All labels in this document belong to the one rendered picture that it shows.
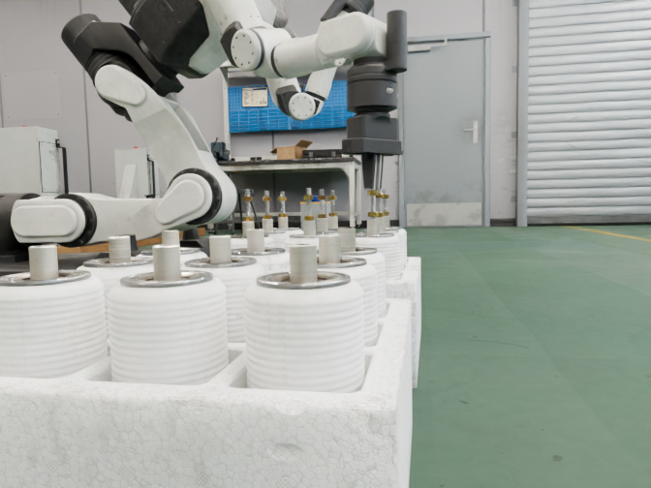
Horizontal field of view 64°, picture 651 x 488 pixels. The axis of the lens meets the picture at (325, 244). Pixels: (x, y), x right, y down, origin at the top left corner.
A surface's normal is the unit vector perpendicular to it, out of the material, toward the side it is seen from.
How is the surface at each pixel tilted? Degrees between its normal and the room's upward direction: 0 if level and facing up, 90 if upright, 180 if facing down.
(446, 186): 90
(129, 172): 68
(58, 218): 90
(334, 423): 90
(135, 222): 102
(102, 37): 90
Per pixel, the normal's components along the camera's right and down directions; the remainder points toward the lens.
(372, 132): 0.60, 0.05
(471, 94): -0.17, 0.08
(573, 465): -0.02, -1.00
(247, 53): -0.62, 0.31
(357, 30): -0.64, 0.07
